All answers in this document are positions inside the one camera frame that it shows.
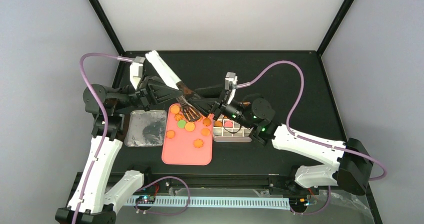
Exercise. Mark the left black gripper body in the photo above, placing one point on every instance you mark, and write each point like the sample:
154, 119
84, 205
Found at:
144, 95

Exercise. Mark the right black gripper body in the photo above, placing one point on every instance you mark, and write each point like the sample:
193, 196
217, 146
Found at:
217, 107

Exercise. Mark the metal tongs white handle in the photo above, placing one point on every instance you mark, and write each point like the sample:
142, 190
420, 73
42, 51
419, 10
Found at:
171, 80

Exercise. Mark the orange swirl cookie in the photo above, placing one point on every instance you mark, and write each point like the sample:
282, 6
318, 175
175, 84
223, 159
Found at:
198, 143

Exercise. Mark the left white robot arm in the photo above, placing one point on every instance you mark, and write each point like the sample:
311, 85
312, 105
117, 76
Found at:
91, 203

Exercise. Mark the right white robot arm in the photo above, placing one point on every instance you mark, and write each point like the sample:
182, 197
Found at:
339, 164

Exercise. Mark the pink round cookie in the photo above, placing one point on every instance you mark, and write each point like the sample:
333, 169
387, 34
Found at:
228, 124

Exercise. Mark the beige compartment box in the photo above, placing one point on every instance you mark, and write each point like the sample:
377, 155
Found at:
236, 134

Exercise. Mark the pink cookie tray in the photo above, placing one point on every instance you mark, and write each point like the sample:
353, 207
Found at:
178, 146

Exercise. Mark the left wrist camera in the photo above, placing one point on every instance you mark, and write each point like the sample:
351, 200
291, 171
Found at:
136, 71

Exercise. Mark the light blue slotted cable duct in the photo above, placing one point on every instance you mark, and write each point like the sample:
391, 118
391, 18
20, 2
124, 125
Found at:
219, 202

